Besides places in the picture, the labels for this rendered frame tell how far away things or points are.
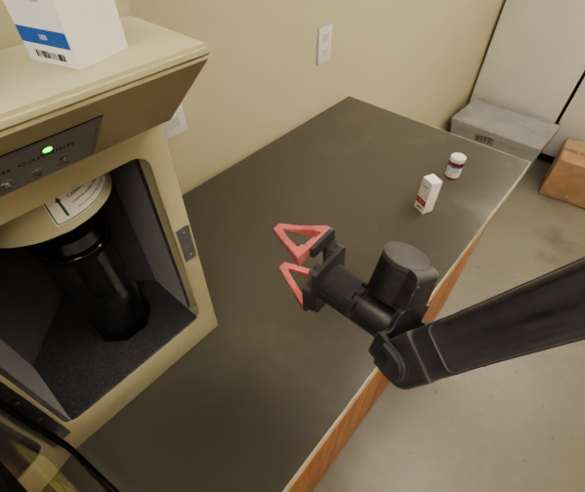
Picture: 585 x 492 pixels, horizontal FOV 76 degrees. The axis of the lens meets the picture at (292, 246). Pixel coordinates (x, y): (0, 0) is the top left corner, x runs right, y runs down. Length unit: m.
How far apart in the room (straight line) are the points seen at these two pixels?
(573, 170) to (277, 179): 2.20
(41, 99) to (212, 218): 0.76
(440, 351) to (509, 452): 1.47
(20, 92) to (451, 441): 1.73
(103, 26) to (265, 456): 0.61
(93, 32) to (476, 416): 1.80
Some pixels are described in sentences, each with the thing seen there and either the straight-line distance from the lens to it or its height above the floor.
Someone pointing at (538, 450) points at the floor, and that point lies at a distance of 1.93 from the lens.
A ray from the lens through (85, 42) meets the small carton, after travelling 0.33.
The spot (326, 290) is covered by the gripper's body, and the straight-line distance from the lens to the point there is 0.51.
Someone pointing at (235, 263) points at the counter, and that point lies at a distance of 0.90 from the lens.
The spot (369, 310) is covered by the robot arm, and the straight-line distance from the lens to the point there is 0.49.
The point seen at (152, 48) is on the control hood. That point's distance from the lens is 0.35.
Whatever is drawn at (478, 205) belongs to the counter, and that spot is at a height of 0.94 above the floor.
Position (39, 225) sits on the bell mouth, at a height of 1.33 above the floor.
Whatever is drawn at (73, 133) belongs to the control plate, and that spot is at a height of 1.47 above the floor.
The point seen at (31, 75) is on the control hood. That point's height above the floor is 1.51.
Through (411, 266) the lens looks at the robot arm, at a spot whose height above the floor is 1.29.
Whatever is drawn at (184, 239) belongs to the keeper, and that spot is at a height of 1.21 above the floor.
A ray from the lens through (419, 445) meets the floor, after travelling 1.75.
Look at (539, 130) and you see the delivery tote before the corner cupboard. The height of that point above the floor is 0.33.
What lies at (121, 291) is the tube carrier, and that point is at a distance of 0.66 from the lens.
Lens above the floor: 1.62
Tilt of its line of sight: 47 degrees down
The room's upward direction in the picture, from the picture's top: straight up
